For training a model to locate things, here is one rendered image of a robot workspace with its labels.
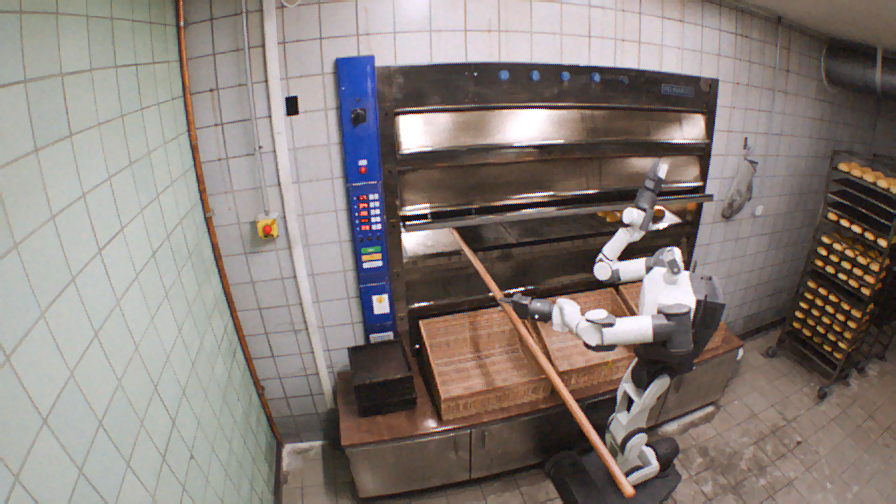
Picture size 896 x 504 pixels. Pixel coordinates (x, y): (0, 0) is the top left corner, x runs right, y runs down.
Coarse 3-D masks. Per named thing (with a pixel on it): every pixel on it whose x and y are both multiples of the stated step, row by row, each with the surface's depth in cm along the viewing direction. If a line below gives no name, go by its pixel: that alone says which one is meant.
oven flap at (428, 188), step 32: (544, 160) 212; (576, 160) 215; (608, 160) 219; (640, 160) 224; (672, 160) 228; (416, 192) 200; (448, 192) 203; (480, 192) 206; (512, 192) 209; (544, 192) 213; (576, 192) 214
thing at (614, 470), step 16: (464, 240) 228; (480, 272) 198; (496, 288) 184; (512, 320) 164; (528, 336) 154; (544, 368) 139; (560, 384) 131; (576, 416) 119; (592, 432) 112; (608, 464) 102; (624, 480) 96
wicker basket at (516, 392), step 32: (448, 320) 229; (480, 320) 234; (448, 352) 232; (480, 352) 237; (512, 352) 241; (448, 384) 219; (480, 384) 218; (512, 384) 197; (544, 384) 203; (448, 416) 196
